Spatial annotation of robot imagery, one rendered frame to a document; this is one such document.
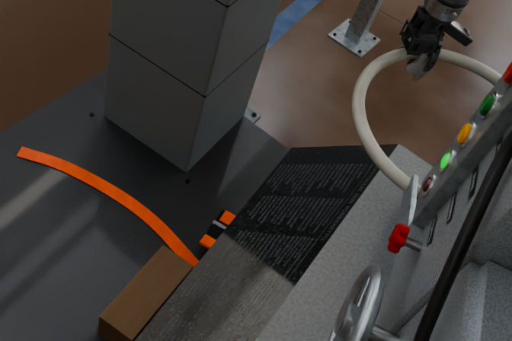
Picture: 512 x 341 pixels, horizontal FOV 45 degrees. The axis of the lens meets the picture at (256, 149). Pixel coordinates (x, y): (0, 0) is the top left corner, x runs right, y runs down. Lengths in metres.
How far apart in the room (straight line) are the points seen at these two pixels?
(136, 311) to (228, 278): 0.61
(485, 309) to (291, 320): 0.61
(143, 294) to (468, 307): 1.39
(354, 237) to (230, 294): 0.28
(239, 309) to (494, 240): 0.69
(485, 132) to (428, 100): 2.31
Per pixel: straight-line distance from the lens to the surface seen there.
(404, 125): 2.83
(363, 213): 1.35
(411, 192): 1.28
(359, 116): 1.40
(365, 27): 3.03
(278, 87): 2.72
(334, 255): 1.26
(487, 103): 0.72
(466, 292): 0.63
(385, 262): 1.30
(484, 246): 0.64
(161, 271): 1.95
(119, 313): 1.88
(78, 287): 2.04
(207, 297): 1.30
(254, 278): 1.28
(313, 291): 1.21
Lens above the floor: 1.85
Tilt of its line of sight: 49 degrees down
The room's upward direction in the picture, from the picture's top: 21 degrees clockwise
